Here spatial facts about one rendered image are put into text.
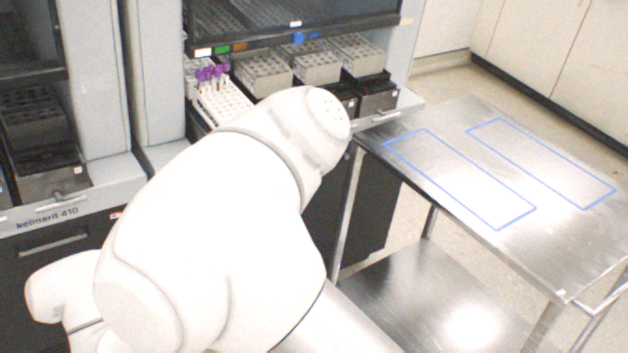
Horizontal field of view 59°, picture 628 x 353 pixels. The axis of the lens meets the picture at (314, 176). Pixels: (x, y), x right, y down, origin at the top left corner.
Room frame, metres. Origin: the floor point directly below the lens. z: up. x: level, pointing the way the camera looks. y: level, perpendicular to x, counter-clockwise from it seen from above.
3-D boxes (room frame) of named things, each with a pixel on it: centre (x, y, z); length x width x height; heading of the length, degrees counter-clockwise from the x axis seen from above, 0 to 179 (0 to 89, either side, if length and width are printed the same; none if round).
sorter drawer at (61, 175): (1.10, 0.73, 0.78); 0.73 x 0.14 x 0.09; 38
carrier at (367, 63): (1.45, -0.10, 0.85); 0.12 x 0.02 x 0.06; 127
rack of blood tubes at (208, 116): (1.08, 0.20, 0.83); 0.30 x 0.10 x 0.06; 38
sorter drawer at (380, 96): (1.63, 0.05, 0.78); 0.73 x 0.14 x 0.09; 38
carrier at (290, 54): (1.42, 0.08, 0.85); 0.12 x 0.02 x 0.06; 128
